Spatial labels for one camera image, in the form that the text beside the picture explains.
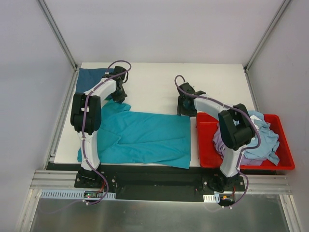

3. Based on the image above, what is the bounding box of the teal t shirt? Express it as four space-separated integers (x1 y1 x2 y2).
77 99 192 169

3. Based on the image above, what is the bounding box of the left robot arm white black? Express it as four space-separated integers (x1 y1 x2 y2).
70 66 128 188

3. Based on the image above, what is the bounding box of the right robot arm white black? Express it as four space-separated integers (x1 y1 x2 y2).
177 82 257 192

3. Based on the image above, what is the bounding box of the folded dark blue t shirt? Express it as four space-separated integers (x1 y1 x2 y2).
75 68 107 93

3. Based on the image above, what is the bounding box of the lavender t shirt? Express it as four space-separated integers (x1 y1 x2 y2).
212 124 266 166

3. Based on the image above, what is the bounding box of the red plastic bin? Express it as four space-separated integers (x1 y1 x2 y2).
197 113 295 171

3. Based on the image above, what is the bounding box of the light blue t shirt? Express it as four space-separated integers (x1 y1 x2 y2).
241 111 280 166

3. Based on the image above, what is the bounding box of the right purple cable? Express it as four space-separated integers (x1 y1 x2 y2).
174 74 263 213

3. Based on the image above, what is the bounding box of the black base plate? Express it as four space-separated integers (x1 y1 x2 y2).
46 163 245 202

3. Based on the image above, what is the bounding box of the right white cable duct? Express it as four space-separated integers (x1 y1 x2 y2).
203 193 220 203

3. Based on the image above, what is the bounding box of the white cable duct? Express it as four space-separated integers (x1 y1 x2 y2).
203 193 220 203
41 189 116 201

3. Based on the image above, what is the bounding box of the aluminium rail front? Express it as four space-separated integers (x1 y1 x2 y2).
30 170 292 195

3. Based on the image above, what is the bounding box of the left aluminium frame post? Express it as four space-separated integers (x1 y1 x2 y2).
36 0 78 70

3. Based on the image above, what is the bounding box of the aluminium frame post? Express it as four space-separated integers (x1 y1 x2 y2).
36 0 78 70
243 0 293 73

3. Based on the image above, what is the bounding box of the right aluminium frame post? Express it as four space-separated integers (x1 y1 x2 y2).
243 0 293 73

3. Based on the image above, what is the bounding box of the left white cable duct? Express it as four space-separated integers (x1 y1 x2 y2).
41 189 116 201

